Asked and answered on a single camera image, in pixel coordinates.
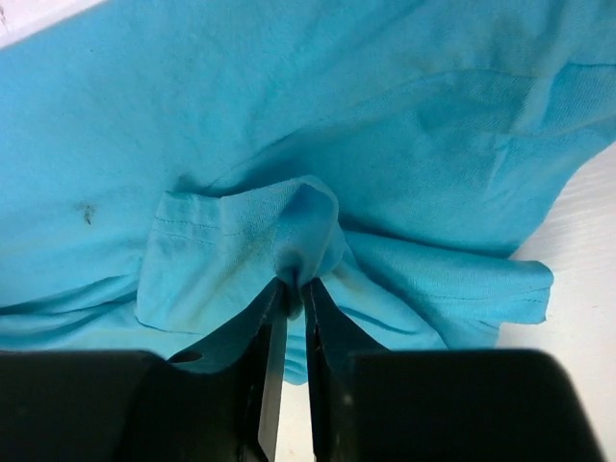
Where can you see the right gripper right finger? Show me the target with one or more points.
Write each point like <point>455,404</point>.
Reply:
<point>369,403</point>

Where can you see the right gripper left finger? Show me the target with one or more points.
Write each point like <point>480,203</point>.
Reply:
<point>217,400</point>

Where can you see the teal t shirt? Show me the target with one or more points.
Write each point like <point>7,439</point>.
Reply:
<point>162,161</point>

